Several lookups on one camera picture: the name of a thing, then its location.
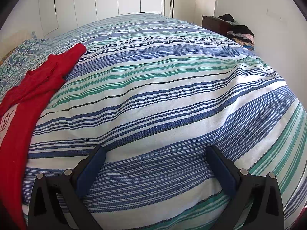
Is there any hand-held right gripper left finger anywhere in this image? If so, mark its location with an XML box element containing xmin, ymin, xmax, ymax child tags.
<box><xmin>28</xmin><ymin>145</ymin><xmax>106</xmax><ymax>230</ymax></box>

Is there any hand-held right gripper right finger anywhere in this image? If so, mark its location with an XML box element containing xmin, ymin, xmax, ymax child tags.
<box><xmin>206</xmin><ymin>146</ymin><xmax>285</xmax><ymax>230</ymax></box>

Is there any red sweater with white rabbit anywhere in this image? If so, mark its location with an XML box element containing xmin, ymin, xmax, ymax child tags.
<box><xmin>0</xmin><ymin>44</ymin><xmax>87</xmax><ymax>230</ymax></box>

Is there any pile of clothes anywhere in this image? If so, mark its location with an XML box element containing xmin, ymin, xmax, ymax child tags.
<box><xmin>218</xmin><ymin>14</ymin><xmax>255</xmax><ymax>51</ymax></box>

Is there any blue green striped blanket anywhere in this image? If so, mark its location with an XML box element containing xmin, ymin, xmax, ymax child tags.
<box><xmin>0</xmin><ymin>13</ymin><xmax>307</xmax><ymax>230</ymax></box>

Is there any dark wooden dresser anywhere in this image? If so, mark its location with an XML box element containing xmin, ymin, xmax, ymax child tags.
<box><xmin>201</xmin><ymin>15</ymin><xmax>234</xmax><ymax>39</ymax></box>

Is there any white door with black handle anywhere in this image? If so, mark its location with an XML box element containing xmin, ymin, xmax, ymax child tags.
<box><xmin>163</xmin><ymin>0</ymin><xmax>199</xmax><ymax>24</ymax></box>

